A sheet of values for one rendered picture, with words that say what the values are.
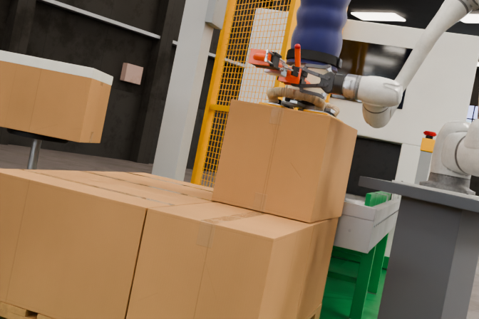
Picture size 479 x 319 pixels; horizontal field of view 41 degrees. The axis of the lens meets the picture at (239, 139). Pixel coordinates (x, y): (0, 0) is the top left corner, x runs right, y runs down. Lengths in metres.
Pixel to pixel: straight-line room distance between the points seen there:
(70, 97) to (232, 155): 1.32
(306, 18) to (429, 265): 1.08
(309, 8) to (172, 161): 1.68
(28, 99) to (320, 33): 1.68
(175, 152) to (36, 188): 1.98
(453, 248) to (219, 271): 0.99
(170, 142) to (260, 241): 2.28
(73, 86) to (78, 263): 1.64
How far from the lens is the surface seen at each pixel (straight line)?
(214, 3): 4.06
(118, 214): 2.00
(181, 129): 4.02
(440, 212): 2.55
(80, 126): 3.53
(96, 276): 2.05
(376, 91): 2.38
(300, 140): 2.41
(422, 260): 2.58
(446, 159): 2.59
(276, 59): 2.16
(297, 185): 2.41
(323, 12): 2.69
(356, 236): 3.06
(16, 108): 3.65
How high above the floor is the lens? 0.79
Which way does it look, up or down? level
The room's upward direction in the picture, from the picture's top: 11 degrees clockwise
